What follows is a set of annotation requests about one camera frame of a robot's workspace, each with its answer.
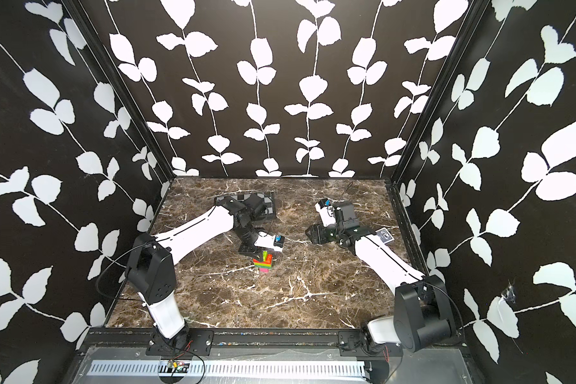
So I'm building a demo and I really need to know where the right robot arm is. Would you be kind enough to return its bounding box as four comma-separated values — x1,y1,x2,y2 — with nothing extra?
306,224,457,352

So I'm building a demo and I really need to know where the small circuit board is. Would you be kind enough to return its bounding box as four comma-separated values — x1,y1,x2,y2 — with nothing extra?
158,361,190,377

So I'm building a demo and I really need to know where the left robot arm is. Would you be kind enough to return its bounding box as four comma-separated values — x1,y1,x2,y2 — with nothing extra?
125,195,284,340

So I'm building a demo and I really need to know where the black white chessboard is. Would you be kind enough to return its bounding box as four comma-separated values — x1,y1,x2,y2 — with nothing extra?
214,191,277,222

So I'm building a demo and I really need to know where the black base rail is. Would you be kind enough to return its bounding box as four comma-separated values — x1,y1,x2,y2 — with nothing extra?
146,328,406,360

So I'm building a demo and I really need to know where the white perforated strip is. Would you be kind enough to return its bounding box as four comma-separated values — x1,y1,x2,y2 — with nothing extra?
84,360,370,379

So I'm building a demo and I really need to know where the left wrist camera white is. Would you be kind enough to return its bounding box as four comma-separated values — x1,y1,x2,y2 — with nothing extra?
254,231,285,252

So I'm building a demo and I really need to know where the red lego brick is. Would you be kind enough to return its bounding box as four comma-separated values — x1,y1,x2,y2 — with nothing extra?
252,259,273,267

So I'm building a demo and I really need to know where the blue playing card box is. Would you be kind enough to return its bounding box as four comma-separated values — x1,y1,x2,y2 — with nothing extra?
376,227,394,244

